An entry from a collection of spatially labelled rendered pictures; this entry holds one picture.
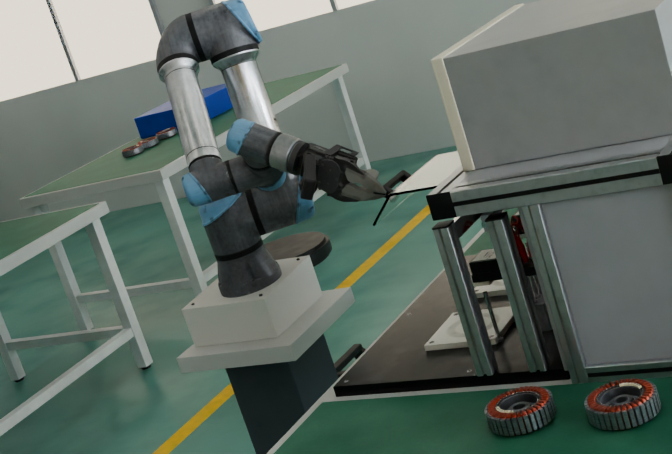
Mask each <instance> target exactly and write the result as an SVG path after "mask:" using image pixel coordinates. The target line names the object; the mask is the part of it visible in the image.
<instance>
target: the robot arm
mask: <svg viewBox="0 0 672 454"><path fill-rule="evenodd" d="M260 42H262V37H261V35H260V33H259V31H258V29H257V27H256V25H255V23H254V21H253V19H252V17H251V15H250V13H249V11H248V9H247V7H246V5H245V3H244V1H243V0H226V1H221V2H220V3H217V4H214V5H211V6H208V7H205V8H202V9H200V10H197V11H194V12H191V13H188V14H184V15H181V16H179V17H177V18H176V19H174V20H173V21H172V22H171V23H170V24H169V25H168V26H167V28H166V29H165V30H164V32H163V34H162V36H161V38H160V41H159V43H158V47H157V52H156V68H157V72H158V76H159V79H160V80H161V81H162V82H163V83H165V84H166V88H167V92H168V95H169V99H170V103H171V106H172V110H173V114H174V117H175V121H176V125H177V128H178V132H179V136H180V139H181V143H182V147H183V150H184V154H185V158H186V161H187V165H188V168H189V173H187V174H186V175H183V176H182V179H181V180H182V185H183V189H184V192H185V195H186V197H187V199H188V201H189V203H190V204H191V205H192V206H194V207H197V206H199V214H200V217H201V220H202V226H204V228H205V231H206V234H207V236H208V239H209V242H210V244H211V247H212V250H213V252H214V255H215V258H216V260H217V266H218V280H219V282H218V287H219V290H220V292H221V295H222V296H223V297H227V298H234V297H240V296H245V295H248V294H251V293H254V292H257V291H259V290H262V289H264V288H266V287H268V286H269V285H271V284H273V283H274V282H275V281H277V280H278V279H279V278H280V277H281V275H282V271H281V269H280V266H279V264H278V262H277V261H275V260H274V258H273V257H272V255H271V254H270V253H269V251H268V250H267V248H266V247H265V246H264V244H263V241H262V238H261V235H264V234H267V233H270V232H273V231H276V230H279V229H282V228H285V227H288V226H291V225H294V224H299V222H302V221H304V220H307V219H310V218H311V217H312V216H313V215H314V213H315V207H314V201H313V195H314V193H315V192H316V190H317V187H318V189H319V190H323V191H324V192H326V193H327V196H330V197H333V198H334V199H336V200H338V201H342V202H359V201H369V200H376V199H380V198H382V197H385V196H386V192H387V191H386V190H385V189H384V187H383V186H382V185H381V183H380V182H379V181H377V178H378V176H379V172H378V171H377V170H375V169H367V170H362V169H360V168H359V167H358V166H357V160H358V158H357V157H356V155H357V154H358V153H359V152H357V151H354V150H351V149H348V148H346V147H343V146H340V145H337V144H336V145H335V146H333V147H332V148H330V149H327V148H324V147H322V146H319V145H316V144H313V143H311V142H310V143H309V144H308V143H306V142H303V141H302V140H301V139H299V138H296V137H293V136H291V135H288V134H285V133H282V132H280V129H279V126H278V123H277V120H276V117H275V114H274V111H273V108H272V105H271V102H270V100H269V97H268V94H267V91H266V88H265V85H264V82H263V79H262V76H261V73H260V70H259V67H258V64H257V61H256V58H257V56H258V54H259V52H260V50H259V47H258V44H260ZM207 60H210V61H211V64H212V67H214V68H216V69H218V70H220V71H221V73H222V76H223V79H224V82H225V85H226V88H227V91H228V94H229V97H230V99H231V102H232V105H233V108H234V111H235V114H236V117H237V120H236V121H235V122H234V123H233V124H232V126H231V127H230V129H229V131H228V134H227V138H226V146H227V148H228V150H229V151H231V152H233V153H236V155H241V156H239V157H236V158H233V159H230V160H227V161H224V162H222V158H221V155H220V151H219V148H218V145H217V141H216V138H215V134H214V131H213V127H212V124H211V120H210V117H209V113H208V110H207V107H206V103H205V100H204V96H203V93H202V89H201V86H200V82H199V79H198V73H199V71H200V66H199V63H200V62H204V61H207ZM341 148H342V149H345V150H348V151H351V153H347V152H344V151H342V150H340V149H341ZM354 183H359V184H361V185H362V186H357V185H356V184H354Z"/></svg>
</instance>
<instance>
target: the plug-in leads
mask: <svg viewBox="0 0 672 454"><path fill-rule="evenodd" d="M513 217H514V218H516V219H517V222H513ZM519 223H520V224H521V225H522V222H521V218H518V217H516V216H515V215H512V217H511V227H512V231H513V234H514V238H515V241H516V245H517V248H518V251H519V255H520V258H521V259H523V263H524V264H525V265H527V264H530V262H531V261H530V260H529V259H532V256H531V253H530V249H529V246H528V242H527V246H528V253H529V256H528V255H527V252H526V249H525V246H524V243H522V240H521V238H520V235H519V229H521V230H522V231H523V232H524V229H523V225H522V226H521V225H520V224H519ZM513 226H516V227H517V235H518V236H517V235H516V234H515V231H514V229H513ZM524 233H525V232H524Z"/></svg>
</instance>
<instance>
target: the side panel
mask: <svg viewBox="0 0 672 454"><path fill-rule="evenodd" d="M522 211H523V214H524V218H525V221H526V225H527V228H528V232H529V235H530V239H531V242H532V245H533V249H534V252H535V256H536V259H537V263H538V266H539V270H540V273H541V277H542V280H543V284H544V287H545V291H546V294H547V298H548V301H549V304H550V308H551V311H552V315H553V318H554V322H555V325H556V329H557V332H558V336H559V339H560V343H561V346H562V350H563V353H564V357H565V360H566V363H567V367H568V370H569V374H570V377H571V381H572V384H579V383H580V382H583V383H593V382H607V381H615V380H618V381H620V380H621V379H627V378H628V379H631V378H634V379H637V378H638V379H648V378H662V377H672V184H666V185H658V186H651V187H645V188H638V189H632V190H626V191H619V192H613V193H607V194H600V195H594V196H587V197H581V198H575V199H568V200H562V201H556V202H549V203H543V204H536V205H530V206H524V207H522Z"/></svg>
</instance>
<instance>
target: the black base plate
mask: <svg viewBox="0 0 672 454"><path fill-rule="evenodd" d="M489 300H490V303H491V306H492V308H500V307H509V306H510V303H509V299H508V296H507V295H499V296H491V297H489ZM455 312H458V311H457V308H456V305H455V301H454V298H453V295H452V292H451V288H450V285H449V282H448V279H447V275H446V272H445V270H444V271H443V272H442V273H441V274H440V275H439V277H438V278H437V279H436V280H435V281H434V282H433V283H432V284H431V285H430V286H429V287H428V288H427V289H426V290H425V291H424V292H423V293H422V294H421V295H420V296H419V297H418V299H417V300H416V301H415V302H414V303H413V304H412V305H411V306H410V307H409V308H408V309H407V310H406V311H405V312H404V313H403V314H402V315H401V316H400V317H399V318H398V319H397V321H396V322H395V323H394V324H393V325H392V326H391V327H390V328H389V329H388V330H387V331H386V332H385V333H384V334H383V335H382V336H381V337H380V338H379V339H378V340H377V341H376V343H375V344H374V345H373V346H372V347H371V348H370V349H369V350H368V351H367V352H366V353H365V354H364V355H363V356H362V357H361V358H360V359H359V360H358V361H357V362H356V364H355V365H354V366H353V367H352V368H351V369H350V370H349V371H348V372H347V373H346V374H345V375H344V376H343V377H342V378H341V379H340V380H339V381H338V382H337V383H336V384H335V386H334V387H333V388H334V391H335V394H336V397H343V396H356V395H369V394H383V393H396V392H409V391H423V390H436V389H449V388H463V387H476V386H489V385H503V384H516V383H529V382H543V381H556V380H569V379H570V378H571V377H570V374H569V371H565V370H564V367H563V364H562V360H561V357H560V353H559V350H558V346H557V343H556V339H555V336H554V332H553V329H552V330H551V331H543V332H542V334H543V337H544V341H545V344H546V348H547V351H548V354H549V358H550V361H551V364H550V366H548V369H547V370H546V371H541V372H540V370H537V371H536V372H530V370H529V367H528V363H527V360H526V357H525V353H524V350H523V347H522V343H521V340H520V336H519V333H518V330H517V326H516V323H515V321H514V322H513V324H512V325H511V326H510V328H509V329H508V330H507V332H506V333H505V334H504V336H503V339H504V340H503V341H502V342H499V343H497V344H495V345H491V346H492V349H493V352H494V356H495V359H496V362H497V365H498V369H497V370H494V371H495V373H494V374H493V375H491V376H487V374H484V375H483V376H477V373H476V370H475V367H474V363H473V360H472V357H471V354H470V350H469V347H463V348H452V349H441V350H431V351H426V350H425V347H424V345H425V344H426V343H427V342H428V341H429V339H430V338H431V337H432V336H433V335H434V334H435V333H436V331H437V330H438V329H439V328H440V327H441V326H442V325H443V323H444V322H445V321H446V320H447V319H448V318H449V317H450V315H451V314H452V313H455Z"/></svg>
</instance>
